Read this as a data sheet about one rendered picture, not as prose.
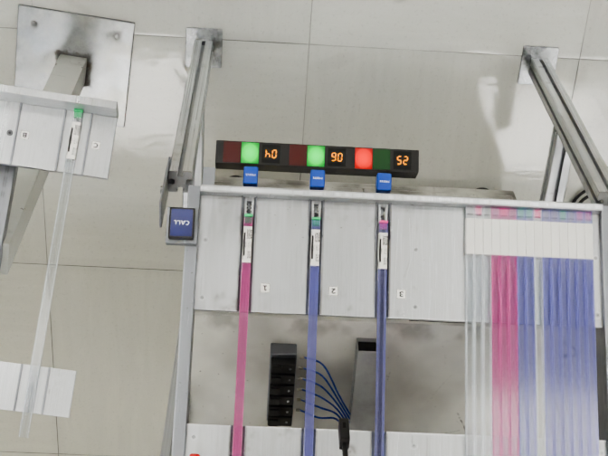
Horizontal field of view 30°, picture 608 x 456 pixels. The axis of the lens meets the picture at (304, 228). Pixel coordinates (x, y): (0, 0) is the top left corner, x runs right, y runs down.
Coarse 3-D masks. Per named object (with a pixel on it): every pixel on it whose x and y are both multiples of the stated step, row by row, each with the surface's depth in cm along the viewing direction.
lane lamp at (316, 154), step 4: (308, 148) 190; (312, 148) 190; (316, 148) 190; (320, 148) 190; (324, 148) 190; (308, 152) 189; (312, 152) 189; (316, 152) 189; (320, 152) 189; (324, 152) 189; (308, 156) 189; (312, 156) 189; (316, 156) 189; (320, 156) 189; (324, 156) 189; (308, 160) 189; (312, 160) 189; (316, 160) 189; (320, 160) 189; (324, 160) 189; (308, 164) 189; (312, 164) 189; (316, 164) 189; (320, 164) 189; (324, 164) 189
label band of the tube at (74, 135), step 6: (72, 126) 176; (78, 126) 176; (72, 132) 176; (78, 132) 176; (72, 138) 176; (78, 138) 176; (72, 144) 176; (72, 150) 175; (66, 156) 175; (72, 156) 175
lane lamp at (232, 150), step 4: (224, 144) 189; (228, 144) 189; (232, 144) 189; (236, 144) 189; (240, 144) 189; (224, 148) 189; (228, 148) 189; (232, 148) 189; (236, 148) 189; (240, 148) 189; (224, 152) 189; (228, 152) 189; (232, 152) 189; (236, 152) 189; (240, 152) 189; (224, 156) 188; (228, 156) 188; (232, 156) 188; (236, 156) 189; (240, 156) 189; (224, 160) 188; (228, 160) 188; (232, 160) 188; (236, 160) 188; (240, 160) 188
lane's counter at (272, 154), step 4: (264, 148) 189; (268, 148) 189; (272, 148) 189; (276, 148) 189; (264, 152) 189; (268, 152) 189; (272, 152) 189; (276, 152) 189; (264, 156) 189; (268, 156) 189; (272, 156) 189; (276, 156) 189; (264, 160) 189; (268, 160) 189; (272, 160) 189; (276, 160) 189
